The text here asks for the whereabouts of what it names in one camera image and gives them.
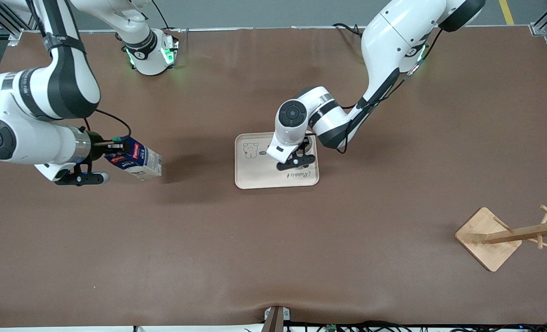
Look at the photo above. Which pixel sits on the metal camera stand bracket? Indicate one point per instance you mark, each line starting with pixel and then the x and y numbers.
pixel 276 320

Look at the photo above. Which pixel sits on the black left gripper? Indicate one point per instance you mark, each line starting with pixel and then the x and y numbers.
pixel 306 144

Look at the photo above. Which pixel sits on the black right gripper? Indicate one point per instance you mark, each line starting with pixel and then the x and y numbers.
pixel 95 139

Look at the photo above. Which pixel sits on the blue milk carton green cap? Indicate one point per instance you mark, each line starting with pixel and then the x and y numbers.
pixel 144 161

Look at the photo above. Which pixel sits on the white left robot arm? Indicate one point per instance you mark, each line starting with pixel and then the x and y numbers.
pixel 389 41

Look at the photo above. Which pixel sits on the white rabbit print tray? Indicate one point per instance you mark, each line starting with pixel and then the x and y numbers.
pixel 259 173

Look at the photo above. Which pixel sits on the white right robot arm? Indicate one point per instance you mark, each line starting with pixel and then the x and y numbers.
pixel 66 83

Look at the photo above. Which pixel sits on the wooden mug rack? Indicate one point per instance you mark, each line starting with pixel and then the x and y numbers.
pixel 481 235

